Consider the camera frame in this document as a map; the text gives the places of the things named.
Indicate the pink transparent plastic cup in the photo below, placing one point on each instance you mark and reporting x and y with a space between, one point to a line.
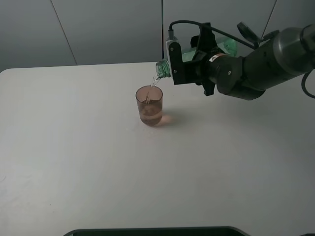
149 102

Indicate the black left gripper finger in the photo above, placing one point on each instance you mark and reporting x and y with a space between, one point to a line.
204 45

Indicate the dark robot arm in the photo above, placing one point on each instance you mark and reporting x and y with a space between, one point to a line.
284 55

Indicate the green transparent water bottle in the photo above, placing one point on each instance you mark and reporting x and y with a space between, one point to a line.
226 44

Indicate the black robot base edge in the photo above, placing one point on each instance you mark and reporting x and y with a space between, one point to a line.
177 231

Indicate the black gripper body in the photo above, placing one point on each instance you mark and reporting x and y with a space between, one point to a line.
214 70

